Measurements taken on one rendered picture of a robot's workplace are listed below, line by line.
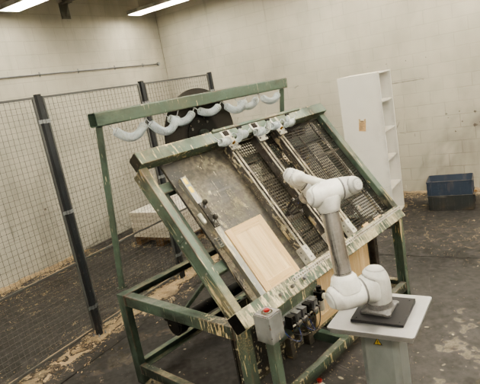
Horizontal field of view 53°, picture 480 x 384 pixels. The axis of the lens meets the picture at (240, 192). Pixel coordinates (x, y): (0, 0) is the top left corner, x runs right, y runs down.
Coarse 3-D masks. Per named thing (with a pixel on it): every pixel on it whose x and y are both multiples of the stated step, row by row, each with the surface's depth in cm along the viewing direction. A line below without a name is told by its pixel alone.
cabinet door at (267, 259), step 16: (240, 224) 335; (256, 224) 343; (240, 240) 327; (256, 240) 335; (272, 240) 342; (256, 256) 326; (272, 256) 334; (288, 256) 341; (256, 272) 318; (272, 272) 326; (288, 272) 332
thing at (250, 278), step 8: (184, 184) 327; (192, 200) 326; (200, 200) 326; (200, 208) 323; (208, 224) 322; (216, 232) 319; (224, 232) 321; (224, 240) 317; (224, 248) 318; (232, 248) 317; (232, 256) 314; (240, 256) 316; (240, 264) 312; (240, 272) 314; (248, 272) 312; (248, 280) 311; (256, 280) 312; (256, 288) 308
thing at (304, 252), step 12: (228, 132) 370; (240, 132) 358; (228, 156) 369; (240, 156) 367; (240, 168) 364; (252, 180) 359; (264, 192) 359; (264, 204) 357; (276, 204) 357; (276, 216) 353; (288, 228) 349; (300, 240) 349; (300, 252) 347
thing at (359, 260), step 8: (360, 248) 431; (352, 256) 421; (360, 256) 432; (368, 256) 441; (352, 264) 421; (360, 264) 432; (368, 264) 441; (328, 272) 394; (360, 272) 432; (320, 280) 386; (328, 280) 395; (328, 312) 395
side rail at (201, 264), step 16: (144, 176) 313; (144, 192) 317; (160, 192) 312; (160, 208) 311; (176, 224) 304; (176, 240) 309; (192, 240) 303; (192, 256) 302; (208, 272) 295; (208, 288) 300; (224, 288) 295; (224, 304) 294
